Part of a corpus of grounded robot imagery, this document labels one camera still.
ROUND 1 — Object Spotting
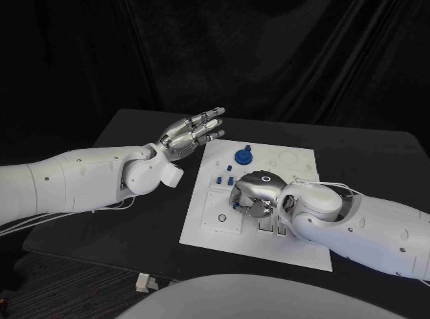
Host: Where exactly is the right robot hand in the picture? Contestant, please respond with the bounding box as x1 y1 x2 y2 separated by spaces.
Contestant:
228 169 289 219

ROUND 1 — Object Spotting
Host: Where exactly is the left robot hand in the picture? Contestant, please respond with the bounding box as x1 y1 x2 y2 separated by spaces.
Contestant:
159 106 227 161

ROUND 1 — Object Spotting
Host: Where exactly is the white task board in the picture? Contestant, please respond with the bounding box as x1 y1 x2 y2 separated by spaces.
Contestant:
178 138 333 272

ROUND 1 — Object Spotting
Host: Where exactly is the blue gear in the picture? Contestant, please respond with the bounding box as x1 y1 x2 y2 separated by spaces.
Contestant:
234 144 255 165

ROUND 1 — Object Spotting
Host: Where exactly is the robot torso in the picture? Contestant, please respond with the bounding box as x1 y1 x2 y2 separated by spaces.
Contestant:
114 273 406 319

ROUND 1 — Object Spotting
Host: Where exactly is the white table leg bracket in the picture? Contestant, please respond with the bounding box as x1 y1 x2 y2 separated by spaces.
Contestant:
136 272 160 293

